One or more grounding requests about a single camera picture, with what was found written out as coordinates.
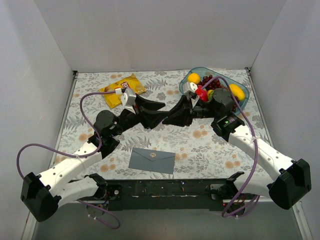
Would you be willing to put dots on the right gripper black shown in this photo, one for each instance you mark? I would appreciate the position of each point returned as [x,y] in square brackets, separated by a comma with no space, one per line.
[188,110]

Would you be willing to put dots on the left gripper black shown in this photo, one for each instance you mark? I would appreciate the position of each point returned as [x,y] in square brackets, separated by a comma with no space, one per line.
[140,114]

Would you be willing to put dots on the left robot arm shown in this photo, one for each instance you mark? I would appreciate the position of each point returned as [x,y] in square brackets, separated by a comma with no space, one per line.
[45,192]

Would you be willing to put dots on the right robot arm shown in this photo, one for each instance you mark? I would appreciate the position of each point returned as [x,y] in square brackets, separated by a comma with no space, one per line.
[289,180]

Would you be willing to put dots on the yellow Lays chips bag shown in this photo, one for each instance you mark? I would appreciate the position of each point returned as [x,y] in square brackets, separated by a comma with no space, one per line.
[112,99]

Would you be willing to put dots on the green ball fruit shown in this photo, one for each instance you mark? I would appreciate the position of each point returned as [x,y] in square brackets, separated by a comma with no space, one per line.
[211,94]

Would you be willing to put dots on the yellow lemon left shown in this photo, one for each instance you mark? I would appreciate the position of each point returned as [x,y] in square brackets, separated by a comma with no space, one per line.
[194,78]

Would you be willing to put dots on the purple grape bunch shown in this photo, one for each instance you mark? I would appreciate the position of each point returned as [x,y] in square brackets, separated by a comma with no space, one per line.
[211,79]

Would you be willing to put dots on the teal plastic fruit basket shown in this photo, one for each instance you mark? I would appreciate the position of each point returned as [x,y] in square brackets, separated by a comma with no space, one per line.
[205,72]

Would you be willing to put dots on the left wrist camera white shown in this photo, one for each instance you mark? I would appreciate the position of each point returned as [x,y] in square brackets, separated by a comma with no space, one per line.
[128,99]

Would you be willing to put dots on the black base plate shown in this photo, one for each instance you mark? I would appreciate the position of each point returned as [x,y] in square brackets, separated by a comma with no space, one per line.
[166,194]

